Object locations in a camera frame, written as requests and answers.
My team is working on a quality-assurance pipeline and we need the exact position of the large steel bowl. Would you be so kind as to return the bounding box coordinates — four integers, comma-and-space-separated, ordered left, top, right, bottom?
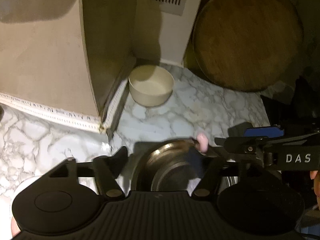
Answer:
131, 138, 222, 194

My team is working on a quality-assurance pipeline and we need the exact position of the cream round bowl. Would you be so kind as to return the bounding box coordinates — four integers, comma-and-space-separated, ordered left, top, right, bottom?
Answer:
129, 64, 174, 107

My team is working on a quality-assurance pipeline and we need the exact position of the person's right hand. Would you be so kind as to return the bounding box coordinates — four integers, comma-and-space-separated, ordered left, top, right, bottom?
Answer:
310, 171, 320, 207

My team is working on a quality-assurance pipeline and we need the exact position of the person's left hand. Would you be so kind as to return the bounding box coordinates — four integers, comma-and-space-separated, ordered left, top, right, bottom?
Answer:
11, 217, 21, 237

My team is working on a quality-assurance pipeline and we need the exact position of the white music note trim strip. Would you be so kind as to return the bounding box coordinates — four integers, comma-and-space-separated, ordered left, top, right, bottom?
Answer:
1, 79, 129, 136

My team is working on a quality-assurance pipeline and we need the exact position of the round wooden cutting board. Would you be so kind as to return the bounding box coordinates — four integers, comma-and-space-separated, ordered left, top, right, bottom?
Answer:
193, 0, 303, 92

